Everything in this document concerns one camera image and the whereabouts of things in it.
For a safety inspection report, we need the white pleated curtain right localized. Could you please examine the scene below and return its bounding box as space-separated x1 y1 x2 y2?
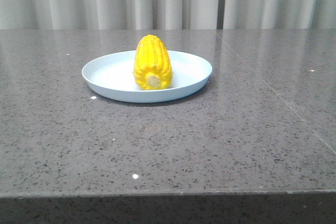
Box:
223 0 335 29

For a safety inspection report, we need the white pleated curtain left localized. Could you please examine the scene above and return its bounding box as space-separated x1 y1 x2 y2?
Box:
1 0 219 30

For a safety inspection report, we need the white pleated curtain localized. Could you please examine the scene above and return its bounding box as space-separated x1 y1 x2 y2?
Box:
223 0 335 29
1 0 219 30

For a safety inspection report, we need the yellow corn cob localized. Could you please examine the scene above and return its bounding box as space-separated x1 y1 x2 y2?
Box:
133 35 173 90

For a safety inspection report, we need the light blue round plate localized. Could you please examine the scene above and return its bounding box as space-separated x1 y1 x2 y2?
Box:
82 50 213 103

